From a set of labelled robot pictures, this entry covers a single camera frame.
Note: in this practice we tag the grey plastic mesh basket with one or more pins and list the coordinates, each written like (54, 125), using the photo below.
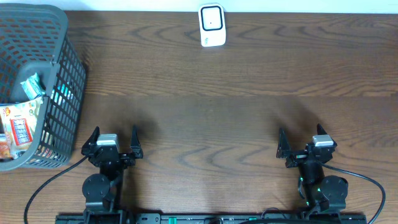
(34, 40)

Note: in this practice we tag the orange Kleenex tissue pack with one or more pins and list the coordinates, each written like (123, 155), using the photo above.
(4, 147)

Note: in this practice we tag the large wet wipes pack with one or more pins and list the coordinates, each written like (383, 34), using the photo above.
(32, 87)

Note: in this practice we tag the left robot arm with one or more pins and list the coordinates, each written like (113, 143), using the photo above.
(102, 191)

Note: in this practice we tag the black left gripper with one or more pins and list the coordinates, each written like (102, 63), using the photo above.
(111, 156)

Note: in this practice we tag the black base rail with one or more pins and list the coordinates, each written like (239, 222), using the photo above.
(155, 218)

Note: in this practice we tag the yellow snack chip bag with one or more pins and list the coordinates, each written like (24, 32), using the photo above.
(18, 122)

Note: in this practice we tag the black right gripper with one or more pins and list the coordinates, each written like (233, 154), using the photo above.
(283, 150)

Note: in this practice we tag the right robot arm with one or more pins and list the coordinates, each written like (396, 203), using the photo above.
(325, 195)

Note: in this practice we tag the white barcode scanner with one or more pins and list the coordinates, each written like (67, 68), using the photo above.
(212, 25)

